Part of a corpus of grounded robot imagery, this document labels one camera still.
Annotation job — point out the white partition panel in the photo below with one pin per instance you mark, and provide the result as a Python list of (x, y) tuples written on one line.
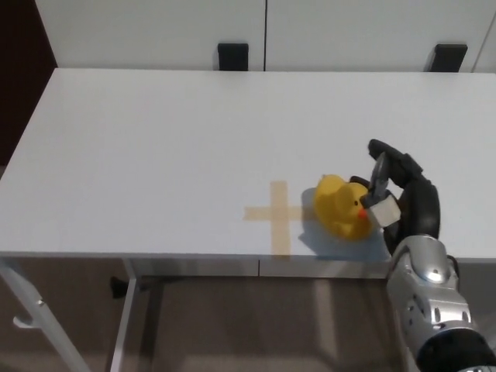
[(356, 31), (147, 31)]

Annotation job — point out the yellow rubber duck toy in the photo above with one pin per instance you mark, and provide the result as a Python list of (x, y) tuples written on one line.
[(337, 205)]

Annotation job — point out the short beige tape strip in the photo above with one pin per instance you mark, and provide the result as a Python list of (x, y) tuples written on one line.
[(256, 214)]

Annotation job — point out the long beige tape strip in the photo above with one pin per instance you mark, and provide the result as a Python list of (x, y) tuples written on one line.
[(281, 240)]

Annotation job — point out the white desk apron rail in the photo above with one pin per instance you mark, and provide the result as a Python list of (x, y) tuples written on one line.
[(193, 267)]

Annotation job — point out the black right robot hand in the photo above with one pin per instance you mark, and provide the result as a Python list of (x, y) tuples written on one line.
[(422, 209)]

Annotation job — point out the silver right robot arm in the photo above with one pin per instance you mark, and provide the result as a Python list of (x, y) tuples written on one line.
[(430, 302)]

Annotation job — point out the white desk leg with hook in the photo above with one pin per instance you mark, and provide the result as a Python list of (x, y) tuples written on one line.
[(40, 314)]

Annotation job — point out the black bracket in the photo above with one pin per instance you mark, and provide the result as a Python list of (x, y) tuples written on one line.
[(232, 57), (449, 58)]

